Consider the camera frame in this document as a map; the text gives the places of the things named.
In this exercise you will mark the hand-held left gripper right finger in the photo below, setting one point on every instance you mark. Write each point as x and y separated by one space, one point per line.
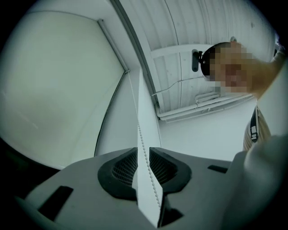
198 191

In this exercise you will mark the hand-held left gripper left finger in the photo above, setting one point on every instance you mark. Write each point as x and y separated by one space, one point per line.
90 191

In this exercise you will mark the white roller blind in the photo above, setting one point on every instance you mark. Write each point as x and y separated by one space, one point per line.
56 89

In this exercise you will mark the person's left forearm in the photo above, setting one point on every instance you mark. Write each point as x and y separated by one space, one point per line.
265 76

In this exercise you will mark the white ceiling pipes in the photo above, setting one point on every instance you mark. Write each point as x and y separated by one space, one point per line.
202 106

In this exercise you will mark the person's beige shirt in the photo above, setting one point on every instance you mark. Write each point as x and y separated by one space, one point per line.
263 128

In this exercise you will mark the person's head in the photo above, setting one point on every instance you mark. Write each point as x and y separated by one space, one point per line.
229 67

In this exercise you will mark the gray ceiling trim strip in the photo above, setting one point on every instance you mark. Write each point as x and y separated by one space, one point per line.
135 38

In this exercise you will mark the black head camera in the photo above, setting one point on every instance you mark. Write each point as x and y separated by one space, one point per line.
195 63

